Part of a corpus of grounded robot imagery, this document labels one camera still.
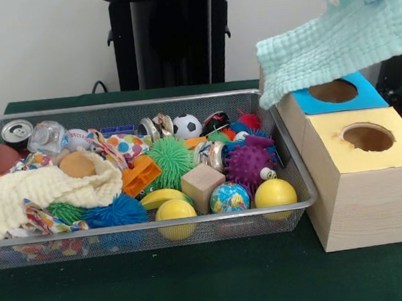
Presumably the mint green cloth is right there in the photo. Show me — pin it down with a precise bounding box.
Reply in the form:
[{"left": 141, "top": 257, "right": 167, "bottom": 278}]
[{"left": 248, "top": 0, "right": 402, "bottom": 110}]

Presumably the shallow metal mesh bin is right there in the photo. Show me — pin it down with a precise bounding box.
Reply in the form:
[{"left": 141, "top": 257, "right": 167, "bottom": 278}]
[{"left": 0, "top": 83, "right": 323, "bottom": 272}]

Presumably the wooden box with three holes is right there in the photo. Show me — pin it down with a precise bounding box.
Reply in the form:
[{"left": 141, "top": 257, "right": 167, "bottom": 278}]
[{"left": 256, "top": 49, "right": 402, "bottom": 258}]

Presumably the purple spiky ball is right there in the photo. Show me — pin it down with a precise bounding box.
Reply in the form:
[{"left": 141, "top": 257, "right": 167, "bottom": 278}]
[{"left": 221, "top": 139, "right": 280, "bottom": 191}]

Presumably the black and white soccer ball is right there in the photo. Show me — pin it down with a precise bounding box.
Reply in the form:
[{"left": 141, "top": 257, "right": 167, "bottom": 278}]
[{"left": 172, "top": 112, "right": 204, "bottom": 140}]

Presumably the yellow smooth ball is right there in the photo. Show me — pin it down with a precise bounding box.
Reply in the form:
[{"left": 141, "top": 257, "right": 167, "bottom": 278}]
[{"left": 252, "top": 176, "right": 300, "bottom": 223}]

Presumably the globe print ball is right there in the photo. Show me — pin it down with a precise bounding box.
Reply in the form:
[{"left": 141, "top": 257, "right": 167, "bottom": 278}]
[{"left": 208, "top": 179, "right": 252, "bottom": 214}]

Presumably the wooden cube block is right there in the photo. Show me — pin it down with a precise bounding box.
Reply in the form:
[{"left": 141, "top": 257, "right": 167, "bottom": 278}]
[{"left": 179, "top": 161, "right": 230, "bottom": 217}]

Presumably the orange plastic block toy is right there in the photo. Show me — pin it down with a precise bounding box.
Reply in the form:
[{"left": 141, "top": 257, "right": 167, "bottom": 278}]
[{"left": 119, "top": 153, "right": 165, "bottom": 198}]

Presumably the tan foam ball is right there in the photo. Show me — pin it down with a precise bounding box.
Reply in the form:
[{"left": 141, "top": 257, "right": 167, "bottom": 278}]
[{"left": 57, "top": 149, "right": 97, "bottom": 180}]

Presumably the dark green table cloth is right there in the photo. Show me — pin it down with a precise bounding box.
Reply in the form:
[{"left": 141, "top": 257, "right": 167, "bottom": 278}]
[{"left": 0, "top": 64, "right": 402, "bottom": 301}]

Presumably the cream yellow cloth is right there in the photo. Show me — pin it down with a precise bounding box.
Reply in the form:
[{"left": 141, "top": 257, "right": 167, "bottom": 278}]
[{"left": 0, "top": 143, "right": 128, "bottom": 241}]

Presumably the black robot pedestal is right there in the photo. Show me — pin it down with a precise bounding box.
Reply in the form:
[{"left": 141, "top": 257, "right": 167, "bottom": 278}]
[{"left": 95, "top": 0, "right": 254, "bottom": 95}]

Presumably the green stringy koosh ball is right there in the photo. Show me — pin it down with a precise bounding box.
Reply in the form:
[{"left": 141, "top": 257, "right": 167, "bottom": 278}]
[{"left": 146, "top": 134, "right": 198, "bottom": 191}]

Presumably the black cable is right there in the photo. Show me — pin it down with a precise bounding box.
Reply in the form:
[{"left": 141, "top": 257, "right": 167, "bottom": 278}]
[{"left": 90, "top": 80, "right": 108, "bottom": 95}]

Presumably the blue stringy koosh ball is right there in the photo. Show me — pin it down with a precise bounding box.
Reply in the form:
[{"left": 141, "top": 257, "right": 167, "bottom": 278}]
[{"left": 80, "top": 191, "right": 149, "bottom": 230}]

